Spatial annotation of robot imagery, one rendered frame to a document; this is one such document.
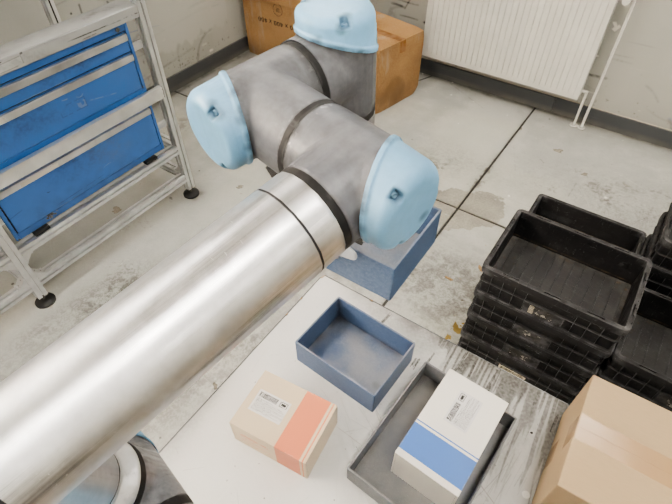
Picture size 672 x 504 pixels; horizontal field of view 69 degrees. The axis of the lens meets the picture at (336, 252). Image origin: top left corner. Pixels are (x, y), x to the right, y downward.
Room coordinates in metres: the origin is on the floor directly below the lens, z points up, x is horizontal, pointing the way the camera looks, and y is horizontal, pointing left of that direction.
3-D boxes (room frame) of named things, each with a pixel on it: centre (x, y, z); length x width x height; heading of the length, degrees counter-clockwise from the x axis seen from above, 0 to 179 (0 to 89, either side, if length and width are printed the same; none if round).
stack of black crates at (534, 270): (0.93, -0.66, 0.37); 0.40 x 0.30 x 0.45; 56
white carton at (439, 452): (0.36, -0.21, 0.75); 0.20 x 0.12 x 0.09; 143
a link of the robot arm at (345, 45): (0.46, 0.00, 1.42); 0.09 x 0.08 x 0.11; 134
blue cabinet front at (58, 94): (1.57, 0.98, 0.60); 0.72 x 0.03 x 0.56; 146
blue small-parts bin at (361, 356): (0.55, -0.04, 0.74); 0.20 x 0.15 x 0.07; 53
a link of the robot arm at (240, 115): (0.38, 0.06, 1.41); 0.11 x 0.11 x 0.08; 44
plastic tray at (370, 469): (0.35, -0.18, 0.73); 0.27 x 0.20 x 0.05; 142
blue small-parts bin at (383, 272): (0.55, -0.04, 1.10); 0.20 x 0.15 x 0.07; 56
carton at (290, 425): (0.40, 0.10, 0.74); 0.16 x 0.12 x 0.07; 62
